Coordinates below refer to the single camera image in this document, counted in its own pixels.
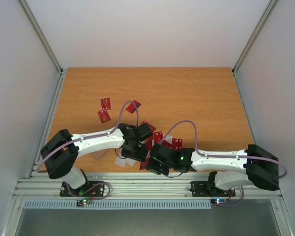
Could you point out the red VIP card top pile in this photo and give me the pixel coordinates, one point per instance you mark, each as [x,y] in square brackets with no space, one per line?
[152,128]

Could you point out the aluminium front rail frame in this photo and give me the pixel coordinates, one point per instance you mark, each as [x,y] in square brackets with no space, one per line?
[143,185]

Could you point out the dark red card top centre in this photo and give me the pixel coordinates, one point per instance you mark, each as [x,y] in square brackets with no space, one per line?
[131,108]

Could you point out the white card centre pile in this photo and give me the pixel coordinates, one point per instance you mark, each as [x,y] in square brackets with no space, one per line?
[168,141]

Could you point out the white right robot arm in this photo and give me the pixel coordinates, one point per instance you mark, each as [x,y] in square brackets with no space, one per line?
[251,166]

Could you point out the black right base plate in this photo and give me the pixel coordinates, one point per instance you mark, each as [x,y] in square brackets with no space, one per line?
[206,189]

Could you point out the dark red magstripe card centre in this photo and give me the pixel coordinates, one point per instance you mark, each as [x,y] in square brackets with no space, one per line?
[149,142]

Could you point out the red card below far left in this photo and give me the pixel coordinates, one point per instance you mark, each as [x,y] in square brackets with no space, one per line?
[104,116]

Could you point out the red card stack right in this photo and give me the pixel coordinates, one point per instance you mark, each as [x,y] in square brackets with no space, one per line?
[176,144]

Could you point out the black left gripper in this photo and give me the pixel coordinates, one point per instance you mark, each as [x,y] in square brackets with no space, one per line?
[140,157]

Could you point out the pink leather card holder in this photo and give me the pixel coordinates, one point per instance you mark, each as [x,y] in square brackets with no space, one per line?
[98,154]

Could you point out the red VIP card centre right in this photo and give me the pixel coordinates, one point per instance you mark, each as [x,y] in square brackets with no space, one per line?
[157,137]

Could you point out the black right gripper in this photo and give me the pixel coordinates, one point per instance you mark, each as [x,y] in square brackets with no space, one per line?
[154,166]

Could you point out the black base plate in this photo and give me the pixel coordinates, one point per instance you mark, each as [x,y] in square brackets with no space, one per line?
[206,189]
[89,189]

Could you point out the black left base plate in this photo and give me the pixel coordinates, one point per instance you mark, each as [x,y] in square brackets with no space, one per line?
[89,189]

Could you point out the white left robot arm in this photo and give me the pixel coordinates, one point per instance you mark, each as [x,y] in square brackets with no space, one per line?
[62,151]

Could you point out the grey slotted cable duct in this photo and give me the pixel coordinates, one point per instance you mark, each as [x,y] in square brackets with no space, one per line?
[117,204]

